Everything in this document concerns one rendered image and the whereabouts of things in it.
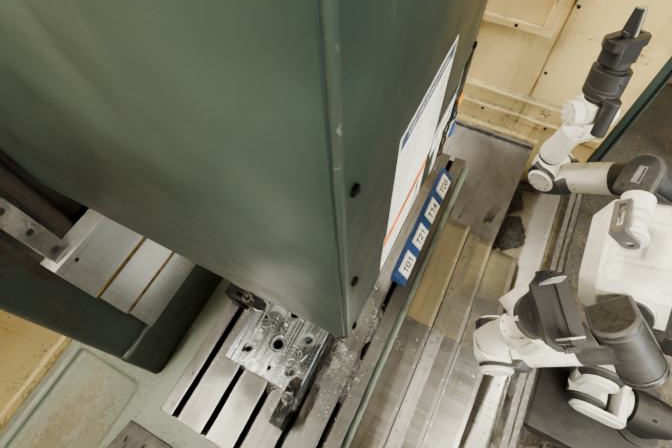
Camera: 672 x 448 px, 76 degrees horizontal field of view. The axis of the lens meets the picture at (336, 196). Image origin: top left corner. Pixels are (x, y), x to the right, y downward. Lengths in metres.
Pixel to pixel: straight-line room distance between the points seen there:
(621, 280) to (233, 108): 0.99
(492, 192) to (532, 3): 0.71
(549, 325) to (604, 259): 0.42
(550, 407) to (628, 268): 1.21
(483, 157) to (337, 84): 1.66
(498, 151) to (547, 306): 1.17
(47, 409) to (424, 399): 1.32
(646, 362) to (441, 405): 0.68
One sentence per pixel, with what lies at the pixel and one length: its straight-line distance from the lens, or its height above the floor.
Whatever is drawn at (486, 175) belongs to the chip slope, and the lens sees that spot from 1.84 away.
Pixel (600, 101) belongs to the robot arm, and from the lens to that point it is 1.24.
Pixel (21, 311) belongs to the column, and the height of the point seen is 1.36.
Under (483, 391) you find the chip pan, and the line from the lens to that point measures 1.66.
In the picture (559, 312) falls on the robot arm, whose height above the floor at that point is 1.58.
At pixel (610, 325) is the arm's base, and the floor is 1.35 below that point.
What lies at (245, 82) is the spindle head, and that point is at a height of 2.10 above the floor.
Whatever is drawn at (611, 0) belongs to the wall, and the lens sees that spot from 1.47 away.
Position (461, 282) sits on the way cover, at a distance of 1.66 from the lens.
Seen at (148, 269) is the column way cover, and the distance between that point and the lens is 1.34.
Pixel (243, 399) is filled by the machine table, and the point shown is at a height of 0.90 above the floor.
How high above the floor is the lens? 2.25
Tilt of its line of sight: 59 degrees down
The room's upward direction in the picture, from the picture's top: 4 degrees counter-clockwise
